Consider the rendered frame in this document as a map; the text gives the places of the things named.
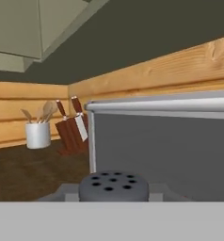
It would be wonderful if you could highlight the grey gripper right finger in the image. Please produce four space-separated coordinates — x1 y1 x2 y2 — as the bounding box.
147 183 193 202

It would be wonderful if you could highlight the grey appliance with dark door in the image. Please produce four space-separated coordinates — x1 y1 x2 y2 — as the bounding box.
84 89 224 202

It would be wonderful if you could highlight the silver appliance handle bar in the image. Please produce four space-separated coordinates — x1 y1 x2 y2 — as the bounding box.
84 96 224 114

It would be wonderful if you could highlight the pale green cabinet door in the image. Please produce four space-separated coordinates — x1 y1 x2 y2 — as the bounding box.
0 0 43 59
38 0 90 54

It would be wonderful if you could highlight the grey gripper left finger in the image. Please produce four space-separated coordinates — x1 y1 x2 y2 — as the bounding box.
38 183 81 202

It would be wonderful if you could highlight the knife with brown handle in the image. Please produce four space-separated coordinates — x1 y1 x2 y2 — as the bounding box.
55 99 69 121
70 95 89 141

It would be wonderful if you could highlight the grey shaker with holed lid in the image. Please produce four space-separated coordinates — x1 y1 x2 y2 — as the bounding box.
78 170 150 202

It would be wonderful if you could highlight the pale green wall cabinet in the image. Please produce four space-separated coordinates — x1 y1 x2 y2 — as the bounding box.
0 0 111 73

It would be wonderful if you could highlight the brown wooden knife block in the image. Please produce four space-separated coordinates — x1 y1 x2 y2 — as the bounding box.
55 113 90 156

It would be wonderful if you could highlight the wooden spoon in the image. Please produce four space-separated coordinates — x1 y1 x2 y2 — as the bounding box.
20 108 34 124
40 100 56 123
35 106 44 124

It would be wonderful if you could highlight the white utensil pot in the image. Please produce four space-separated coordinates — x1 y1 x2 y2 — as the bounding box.
24 120 52 150

